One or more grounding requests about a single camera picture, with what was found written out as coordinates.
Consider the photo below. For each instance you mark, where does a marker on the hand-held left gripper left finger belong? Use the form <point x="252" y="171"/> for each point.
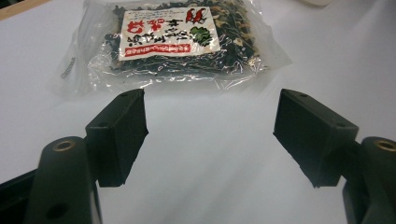
<point x="120" y="140"/>

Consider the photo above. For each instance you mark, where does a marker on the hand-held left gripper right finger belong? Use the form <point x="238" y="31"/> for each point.
<point x="314" y="140"/>

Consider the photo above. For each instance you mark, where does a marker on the clear bag of dried seaweed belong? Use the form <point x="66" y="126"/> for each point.
<point x="168" y="37"/>

